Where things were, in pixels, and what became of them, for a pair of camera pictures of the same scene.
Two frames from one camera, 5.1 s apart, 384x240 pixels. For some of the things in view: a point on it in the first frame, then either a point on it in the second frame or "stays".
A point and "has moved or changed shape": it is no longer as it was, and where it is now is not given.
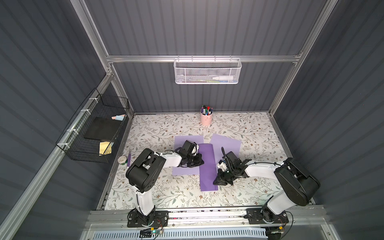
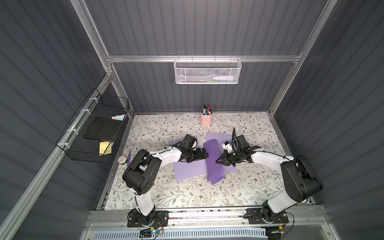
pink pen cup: x=206 y=115 stays
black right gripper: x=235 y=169 → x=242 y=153
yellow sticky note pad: x=105 y=148 stays
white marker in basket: x=223 y=78 stays
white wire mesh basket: x=207 y=70 stays
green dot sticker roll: x=122 y=160 stays
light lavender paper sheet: x=229 y=144 has moved or changed shape
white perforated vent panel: x=182 y=234 stays
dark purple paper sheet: x=208 y=174 has moved or changed shape
